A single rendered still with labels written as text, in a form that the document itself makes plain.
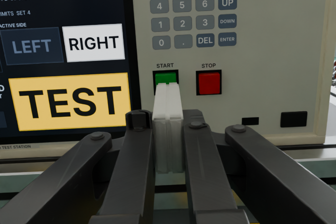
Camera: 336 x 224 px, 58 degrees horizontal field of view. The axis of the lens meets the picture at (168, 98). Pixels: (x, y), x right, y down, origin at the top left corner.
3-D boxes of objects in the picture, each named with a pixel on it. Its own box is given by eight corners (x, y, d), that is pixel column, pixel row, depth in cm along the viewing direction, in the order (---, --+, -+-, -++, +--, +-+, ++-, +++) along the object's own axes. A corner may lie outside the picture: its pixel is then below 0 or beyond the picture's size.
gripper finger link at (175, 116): (167, 118, 14) (183, 117, 14) (167, 82, 21) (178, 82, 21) (170, 174, 15) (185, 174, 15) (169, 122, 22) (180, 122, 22)
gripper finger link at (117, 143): (154, 181, 13) (86, 184, 13) (157, 134, 18) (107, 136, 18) (151, 150, 13) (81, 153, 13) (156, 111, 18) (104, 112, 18)
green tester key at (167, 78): (176, 94, 27) (175, 73, 26) (156, 95, 27) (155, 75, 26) (176, 90, 28) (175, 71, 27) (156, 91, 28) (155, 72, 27)
